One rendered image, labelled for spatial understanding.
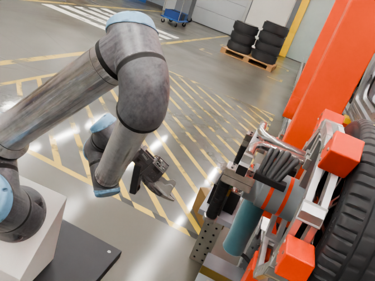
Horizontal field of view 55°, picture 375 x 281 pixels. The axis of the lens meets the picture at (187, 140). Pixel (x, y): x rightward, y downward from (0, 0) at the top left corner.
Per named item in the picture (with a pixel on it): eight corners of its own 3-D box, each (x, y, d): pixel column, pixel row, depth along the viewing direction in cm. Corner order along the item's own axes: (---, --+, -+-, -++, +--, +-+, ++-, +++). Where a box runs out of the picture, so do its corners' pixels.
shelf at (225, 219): (230, 229, 169) (232, 224, 168) (197, 213, 172) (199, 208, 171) (245, 190, 208) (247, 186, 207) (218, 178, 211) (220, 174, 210)
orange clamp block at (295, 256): (303, 265, 95) (302, 288, 87) (275, 252, 97) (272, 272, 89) (315, 246, 93) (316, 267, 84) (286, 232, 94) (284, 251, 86)
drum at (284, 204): (297, 234, 115) (317, 199, 109) (235, 205, 119) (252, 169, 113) (298, 213, 128) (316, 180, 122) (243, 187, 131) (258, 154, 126)
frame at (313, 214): (264, 323, 105) (356, 166, 83) (243, 312, 106) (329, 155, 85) (279, 227, 154) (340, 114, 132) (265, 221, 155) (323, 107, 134)
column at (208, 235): (205, 265, 204) (231, 207, 187) (188, 257, 205) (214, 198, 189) (209, 255, 213) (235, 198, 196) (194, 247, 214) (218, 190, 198)
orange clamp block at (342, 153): (344, 179, 94) (360, 162, 86) (315, 166, 95) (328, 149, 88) (349, 159, 97) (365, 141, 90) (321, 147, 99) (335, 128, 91)
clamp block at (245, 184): (248, 194, 102) (255, 179, 100) (219, 180, 104) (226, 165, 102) (251, 187, 107) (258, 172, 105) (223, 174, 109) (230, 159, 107)
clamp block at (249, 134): (263, 155, 133) (269, 142, 131) (240, 145, 135) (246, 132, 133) (265, 150, 138) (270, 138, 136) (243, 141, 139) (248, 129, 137)
